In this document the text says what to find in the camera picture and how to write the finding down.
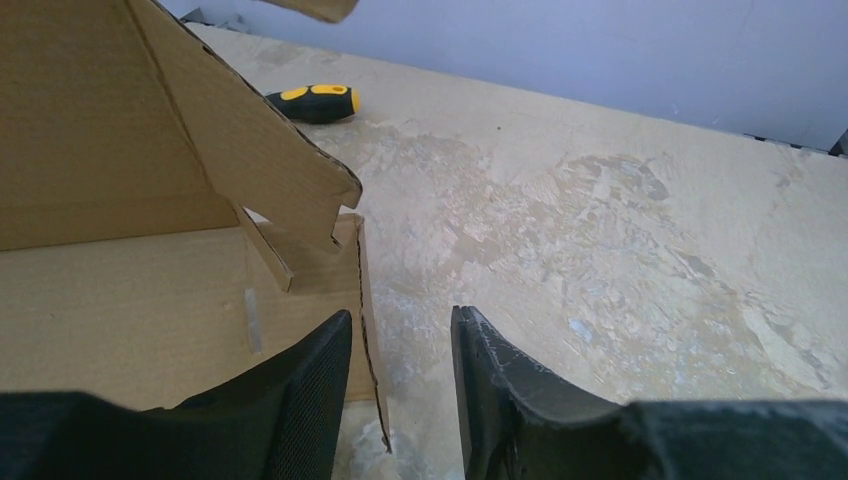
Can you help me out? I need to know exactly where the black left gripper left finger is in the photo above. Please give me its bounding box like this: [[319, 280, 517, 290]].
[[1, 310, 352, 479]]

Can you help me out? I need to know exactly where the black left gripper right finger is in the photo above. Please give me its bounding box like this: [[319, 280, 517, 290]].
[[451, 306, 847, 479]]

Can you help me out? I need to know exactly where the brown cardboard box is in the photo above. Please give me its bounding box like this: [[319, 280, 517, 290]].
[[1, 1, 389, 424]]

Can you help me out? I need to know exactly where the yellow black screwdriver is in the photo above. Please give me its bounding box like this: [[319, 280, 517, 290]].
[[265, 84, 361, 125]]

